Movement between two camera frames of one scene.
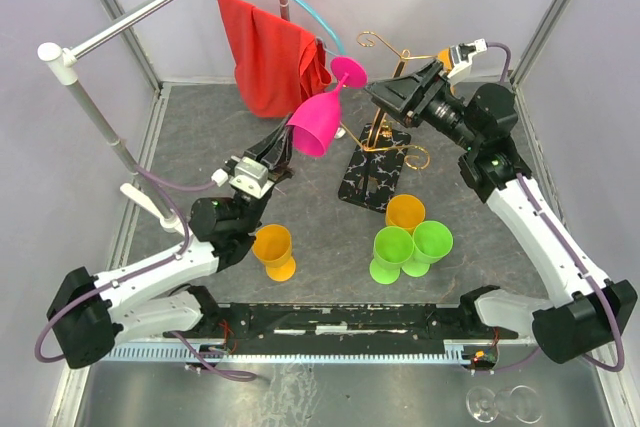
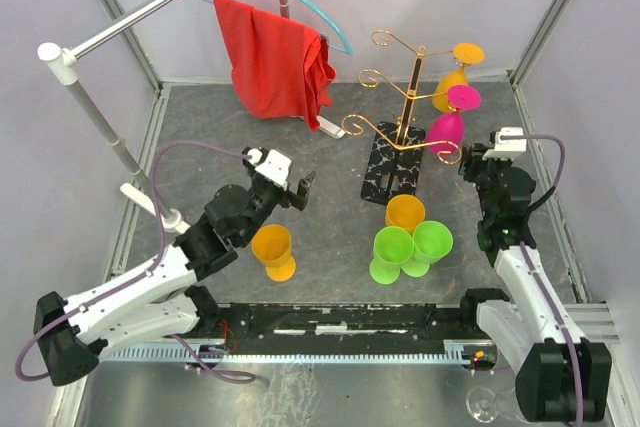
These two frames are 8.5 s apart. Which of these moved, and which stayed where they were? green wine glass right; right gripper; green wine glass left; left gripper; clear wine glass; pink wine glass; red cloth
Moved: right gripper; pink wine glass; left gripper
Stayed: green wine glass left; red cloth; clear wine glass; green wine glass right
